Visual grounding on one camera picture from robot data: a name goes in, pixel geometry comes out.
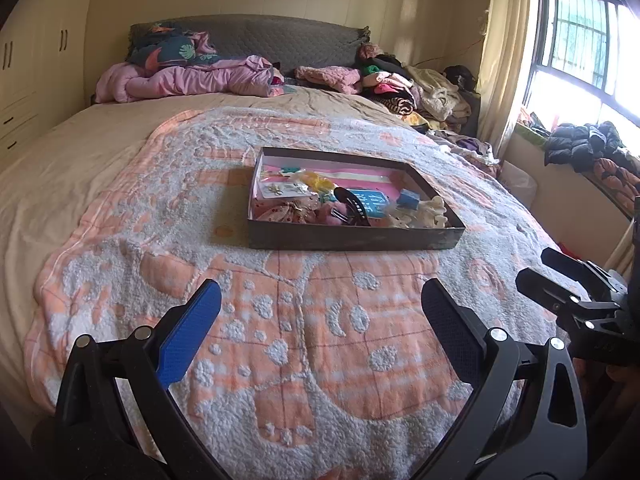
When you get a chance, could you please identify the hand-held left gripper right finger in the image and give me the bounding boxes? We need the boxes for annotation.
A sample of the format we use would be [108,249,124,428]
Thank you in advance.
[414,277,588,480]

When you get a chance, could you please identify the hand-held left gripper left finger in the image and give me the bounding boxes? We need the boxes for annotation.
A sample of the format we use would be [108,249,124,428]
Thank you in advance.
[52,279,231,480]

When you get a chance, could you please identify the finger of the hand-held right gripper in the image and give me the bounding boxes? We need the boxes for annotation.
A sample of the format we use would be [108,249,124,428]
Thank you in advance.
[516,266,608,321]
[541,247,623,301]

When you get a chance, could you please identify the shallow cardboard box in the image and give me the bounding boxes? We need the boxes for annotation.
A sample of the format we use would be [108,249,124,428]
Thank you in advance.
[247,146,467,252]

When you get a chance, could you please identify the pink fluffy hair clip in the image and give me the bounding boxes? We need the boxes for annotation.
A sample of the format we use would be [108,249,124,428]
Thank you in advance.
[320,202,353,226]

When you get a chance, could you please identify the clear bag of earrings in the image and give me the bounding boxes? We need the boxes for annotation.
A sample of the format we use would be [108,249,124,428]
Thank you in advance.
[262,180,311,201]

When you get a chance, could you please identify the yellow hair accessory bag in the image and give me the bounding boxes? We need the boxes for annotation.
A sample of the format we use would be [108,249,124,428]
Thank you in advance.
[295,170,336,196]

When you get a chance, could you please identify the white plastic bag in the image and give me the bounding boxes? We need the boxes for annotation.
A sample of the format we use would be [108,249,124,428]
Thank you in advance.
[500,160,538,208]

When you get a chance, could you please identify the orange and dark jacket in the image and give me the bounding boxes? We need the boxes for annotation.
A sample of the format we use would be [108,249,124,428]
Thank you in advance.
[592,157,640,213]

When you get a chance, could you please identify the orange white towel blanket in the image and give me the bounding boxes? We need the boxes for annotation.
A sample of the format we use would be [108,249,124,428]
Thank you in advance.
[32,107,591,480]

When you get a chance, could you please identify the cream plush hair accessory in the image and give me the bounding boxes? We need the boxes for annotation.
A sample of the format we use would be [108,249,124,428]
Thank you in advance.
[387,195,448,230]

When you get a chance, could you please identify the black puffer jacket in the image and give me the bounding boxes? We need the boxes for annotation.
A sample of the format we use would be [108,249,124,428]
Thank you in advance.
[544,121,638,173]

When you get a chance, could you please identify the green windowsill item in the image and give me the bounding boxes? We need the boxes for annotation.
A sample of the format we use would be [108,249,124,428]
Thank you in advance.
[514,110,551,148]

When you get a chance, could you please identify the pink floral fabric bow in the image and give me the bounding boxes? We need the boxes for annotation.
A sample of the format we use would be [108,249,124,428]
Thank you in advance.
[255,199,321,223]

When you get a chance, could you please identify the black hair claw clip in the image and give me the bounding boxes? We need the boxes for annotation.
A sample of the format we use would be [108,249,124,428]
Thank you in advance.
[332,187,373,228]

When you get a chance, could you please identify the pink book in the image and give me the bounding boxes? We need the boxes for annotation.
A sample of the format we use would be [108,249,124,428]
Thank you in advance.
[257,160,406,221]

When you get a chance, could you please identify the beige bed sheet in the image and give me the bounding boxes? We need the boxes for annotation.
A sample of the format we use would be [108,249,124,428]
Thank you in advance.
[0,85,416,386]

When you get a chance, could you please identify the cream curtain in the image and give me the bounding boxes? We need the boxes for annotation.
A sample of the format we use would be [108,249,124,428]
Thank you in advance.
[477,0,538,161]

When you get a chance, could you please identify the pile of clothes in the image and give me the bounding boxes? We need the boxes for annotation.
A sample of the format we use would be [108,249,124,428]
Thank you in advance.
[356,42,501,171]

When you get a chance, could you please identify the black bag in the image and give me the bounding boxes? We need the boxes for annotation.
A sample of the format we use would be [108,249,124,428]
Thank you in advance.
[444,64,480,95]

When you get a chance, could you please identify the barred window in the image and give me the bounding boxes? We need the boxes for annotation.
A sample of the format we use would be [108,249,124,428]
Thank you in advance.
[522,0,640,128]

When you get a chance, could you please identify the pink quilt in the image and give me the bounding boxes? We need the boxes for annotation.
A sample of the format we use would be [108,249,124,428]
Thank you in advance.
[94,55,286,103]

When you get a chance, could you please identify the pink fuzzy garment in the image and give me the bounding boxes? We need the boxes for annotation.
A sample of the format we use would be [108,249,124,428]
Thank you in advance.
[294,65,362,95]

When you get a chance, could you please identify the dark floral pillow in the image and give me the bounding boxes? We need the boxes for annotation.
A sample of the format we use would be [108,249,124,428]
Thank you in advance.
[127,22,221,67]

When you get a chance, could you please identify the grey padded headboard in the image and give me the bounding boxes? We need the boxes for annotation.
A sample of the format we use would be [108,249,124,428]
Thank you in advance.
[127,14,372,73]

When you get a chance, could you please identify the cream wardrobe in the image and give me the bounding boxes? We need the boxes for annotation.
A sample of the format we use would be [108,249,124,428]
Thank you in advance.
[0,0,98,171]

